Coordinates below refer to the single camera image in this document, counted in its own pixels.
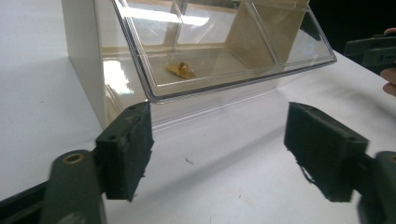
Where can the small golden clip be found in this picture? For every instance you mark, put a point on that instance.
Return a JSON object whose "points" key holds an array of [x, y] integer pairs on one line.
{"points": [[182, 70]]}

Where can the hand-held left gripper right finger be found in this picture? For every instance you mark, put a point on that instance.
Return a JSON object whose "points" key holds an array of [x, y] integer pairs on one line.
{"points": [[323, 152]]}

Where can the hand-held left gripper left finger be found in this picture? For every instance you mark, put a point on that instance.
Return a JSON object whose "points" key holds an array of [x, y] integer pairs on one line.
{"points": [[127, 149]]}

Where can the clear divided plastic drawer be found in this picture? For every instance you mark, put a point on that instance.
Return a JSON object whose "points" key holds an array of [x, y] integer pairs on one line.
{"points": [[218, 62]]}

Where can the clear acrylic drawer cabinet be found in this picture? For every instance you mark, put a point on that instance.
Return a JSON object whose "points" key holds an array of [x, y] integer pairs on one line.
{"points": [[84, 62]]}

